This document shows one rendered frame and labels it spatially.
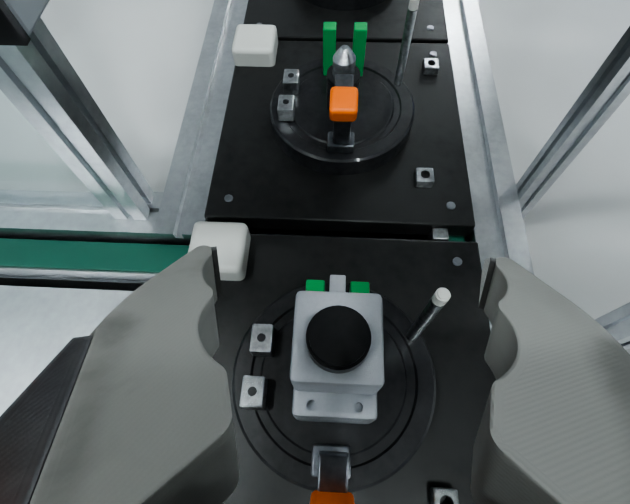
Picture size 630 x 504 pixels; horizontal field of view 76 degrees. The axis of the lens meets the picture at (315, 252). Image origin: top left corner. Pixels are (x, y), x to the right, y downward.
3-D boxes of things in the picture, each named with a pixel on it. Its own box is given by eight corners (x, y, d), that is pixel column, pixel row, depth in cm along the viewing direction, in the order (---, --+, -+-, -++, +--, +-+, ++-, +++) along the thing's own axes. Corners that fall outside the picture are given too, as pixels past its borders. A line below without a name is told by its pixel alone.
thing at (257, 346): (273, 357, 28) (270, 352, 27) (252, 356, 28) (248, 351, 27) (276, 329, 29) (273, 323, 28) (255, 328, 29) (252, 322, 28)
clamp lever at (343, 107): (351, 149, 36) (357, 112, 28) (329, 148, 36) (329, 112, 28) (353, 109, 36) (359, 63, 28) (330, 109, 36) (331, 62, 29)
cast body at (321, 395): (371, 424, 23) (389, 413, 17) (294, 420, 23) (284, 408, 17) (370, 287, 27) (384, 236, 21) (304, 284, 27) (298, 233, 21)
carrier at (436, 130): (468, 237, 37) (532, 142, 26) (208, 227, 38) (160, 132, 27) (444, 57, 48) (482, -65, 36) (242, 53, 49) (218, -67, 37)
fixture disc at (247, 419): (437, 497, 26) (446, 501, 24) (223, 484, 27) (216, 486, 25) (423, 294, 32) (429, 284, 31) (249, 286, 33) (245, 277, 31)
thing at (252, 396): (265, 410, 27) (262, 408, 25) (242, 409, 27) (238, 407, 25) (268, 379, 28) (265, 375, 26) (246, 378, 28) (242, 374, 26)
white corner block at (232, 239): (248, 290, 35) (240, 271, 31) (196, 288, 35) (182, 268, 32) (255, 242, 37) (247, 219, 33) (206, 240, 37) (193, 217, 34)
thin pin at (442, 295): (417, 341, 29) (452, 301, 21) (406, 341, 29) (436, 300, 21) (417, 330, 29) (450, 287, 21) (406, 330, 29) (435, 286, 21)
